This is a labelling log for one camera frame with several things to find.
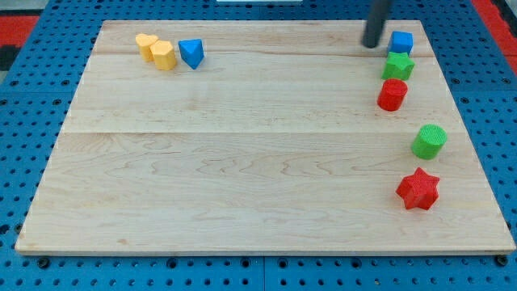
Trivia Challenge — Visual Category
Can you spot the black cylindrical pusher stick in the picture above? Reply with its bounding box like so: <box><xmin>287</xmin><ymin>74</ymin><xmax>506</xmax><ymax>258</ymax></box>
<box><xmin>361</xmin><ymin>0</ymin><xmax>393</xmax><ymax>49</ymax></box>

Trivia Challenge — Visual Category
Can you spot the light wooden board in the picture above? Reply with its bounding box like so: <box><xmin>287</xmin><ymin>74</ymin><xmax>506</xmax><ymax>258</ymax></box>
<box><xmin>15</xmin><ymin>20</ymin><xmax>515</xmax><ymax>256</ymax></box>

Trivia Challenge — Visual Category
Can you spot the yellow heart block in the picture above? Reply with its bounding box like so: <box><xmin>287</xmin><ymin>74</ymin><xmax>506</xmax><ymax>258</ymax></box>
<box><xmin>135</xmin><ymin>33</ymin><xmax>159</xmax><ymax>62</ymax></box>

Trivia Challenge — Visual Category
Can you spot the green star block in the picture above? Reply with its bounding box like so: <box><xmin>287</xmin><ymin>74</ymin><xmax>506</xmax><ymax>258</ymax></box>
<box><xmin>381</xmin><ymin>52</ymin><xmax>415</xmax><ymax>81</ymax></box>

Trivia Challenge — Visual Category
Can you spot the red star block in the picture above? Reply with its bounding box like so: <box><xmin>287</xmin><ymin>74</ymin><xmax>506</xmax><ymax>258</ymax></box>
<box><xmin>396</xmin><ymin>167</ymin><xmax>439</xmax><ymax>210</ymax></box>

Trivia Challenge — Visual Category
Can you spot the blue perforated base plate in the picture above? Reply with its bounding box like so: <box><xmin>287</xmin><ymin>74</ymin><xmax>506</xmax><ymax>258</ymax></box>
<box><xmin>1</xmin><ymin>0</ymin><xmax>516</xmax><ymax>290</ymax></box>

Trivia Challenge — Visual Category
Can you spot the blue cube block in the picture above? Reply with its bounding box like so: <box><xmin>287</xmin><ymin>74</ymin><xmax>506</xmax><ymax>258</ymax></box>
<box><xmin>387</xmin><ymin>31</ymin><xmax>414</xmax><ymax>55</ymax></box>

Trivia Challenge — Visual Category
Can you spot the blue triangular prism block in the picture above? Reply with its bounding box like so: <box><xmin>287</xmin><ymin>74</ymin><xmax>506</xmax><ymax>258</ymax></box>
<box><xmin>179</xmin><ymin>39</ymin><xmax>204</xmax><ymax>70</ymax></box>

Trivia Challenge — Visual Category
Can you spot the green cylinder block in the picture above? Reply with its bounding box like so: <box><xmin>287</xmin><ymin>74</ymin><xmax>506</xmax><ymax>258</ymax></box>
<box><xmin>410</xmin><ymin>124</ymin><xmax>448</xmax><ymax>160</ymax></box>

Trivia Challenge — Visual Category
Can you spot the yellow hexagon block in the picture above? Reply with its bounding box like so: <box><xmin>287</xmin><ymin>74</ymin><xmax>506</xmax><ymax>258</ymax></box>
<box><xmin>150</xmin><ymin>40</ymin><xmax>177</xmax><ymax>70</ymax></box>

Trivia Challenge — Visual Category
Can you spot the red cylinder block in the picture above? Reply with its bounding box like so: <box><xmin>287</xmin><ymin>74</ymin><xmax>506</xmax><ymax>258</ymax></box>
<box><xmin>377</xmin><ymin>78</ymin><xmax>408</xmax><ymax>112</ymax></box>

